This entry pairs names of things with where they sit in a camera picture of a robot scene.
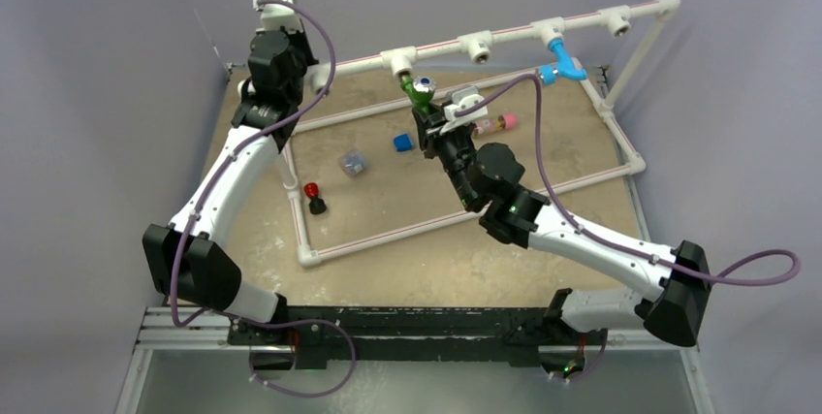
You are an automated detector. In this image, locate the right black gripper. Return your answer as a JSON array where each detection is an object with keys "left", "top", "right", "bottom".
[{"left": 413, "top": 104, "right": 479, "bottom": 210}]

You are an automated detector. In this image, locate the green water faucet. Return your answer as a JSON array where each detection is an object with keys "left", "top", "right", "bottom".
[{"left": 400, "top": 75, "right": 437, "bottom": 114}]

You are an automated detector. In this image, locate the white PVC pipe frame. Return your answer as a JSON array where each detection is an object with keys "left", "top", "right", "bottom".
[{"left": 287, "top": 0, "right": 680, "bottom": 268}]

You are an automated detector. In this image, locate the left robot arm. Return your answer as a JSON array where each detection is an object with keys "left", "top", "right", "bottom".
[{"left": 142, "top": 29, "right": 317, "bottom": 345}]

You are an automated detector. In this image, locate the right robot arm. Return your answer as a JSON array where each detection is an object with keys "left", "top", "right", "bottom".
[{"left": 412, "top": 105, "right": 711, "bottom": 347}]

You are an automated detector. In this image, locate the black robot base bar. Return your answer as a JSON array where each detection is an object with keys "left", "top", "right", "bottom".
[{"left": 228, "top": 305, "right": 606, "bottom": 372}]

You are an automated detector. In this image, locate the blue water faucet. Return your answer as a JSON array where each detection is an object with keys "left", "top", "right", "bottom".
[{"left": 539, "top": 38, "right": 587, "bottom": 86}]

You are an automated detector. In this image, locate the blue cube block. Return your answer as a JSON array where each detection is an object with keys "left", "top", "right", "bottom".
[{"left": 393, "top": 133, "right": 415, "bottom": 152}]

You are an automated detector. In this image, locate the pink capped small bottle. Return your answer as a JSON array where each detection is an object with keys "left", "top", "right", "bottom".
[{"left": 472, "top": 113, "right": 519, "bottom": 138}]

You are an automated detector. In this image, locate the red and black knob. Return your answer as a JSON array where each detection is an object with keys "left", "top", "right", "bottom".
[{"left": 303, "top": 182, "right": 328, "bottom": 215}]

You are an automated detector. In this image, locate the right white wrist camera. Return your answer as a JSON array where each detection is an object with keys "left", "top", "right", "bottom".
[{"left": 442, "top": 85, "right": 488, "bottom": 128}]

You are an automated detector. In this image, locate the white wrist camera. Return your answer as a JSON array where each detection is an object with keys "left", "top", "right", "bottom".
[
  {"left": 252, "top": 0, "right": 304, "bottom": 34},
  {"left": 442, "top": 85, "right": 488, "bottom": 128}
]

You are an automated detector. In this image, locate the aluminium table frame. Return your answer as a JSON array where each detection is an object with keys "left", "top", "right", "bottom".
[{"left": 117, "top": 104, "right": 713, "bottom": 413}]

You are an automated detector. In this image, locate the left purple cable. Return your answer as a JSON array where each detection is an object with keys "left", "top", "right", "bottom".
[{"left": 168, "top": 0, "right": 337, "bottom": 329}]

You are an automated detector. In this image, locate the purple cable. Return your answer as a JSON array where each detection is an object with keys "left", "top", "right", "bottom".
[
  {"left": 454, "top": 73, "right": 802, "bottom": 286},
  {"left": 168, "top": 0, "right": 337, "bottom": 329}
]

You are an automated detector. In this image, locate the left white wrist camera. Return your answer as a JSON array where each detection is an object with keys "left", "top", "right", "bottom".
[{"left": 252, "top": 0, "right": 304, "bottom": 34}]

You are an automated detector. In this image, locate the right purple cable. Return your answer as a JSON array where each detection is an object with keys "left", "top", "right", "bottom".
[{"left": 454, "top": 73, "right": 802, "bottom": 286}]

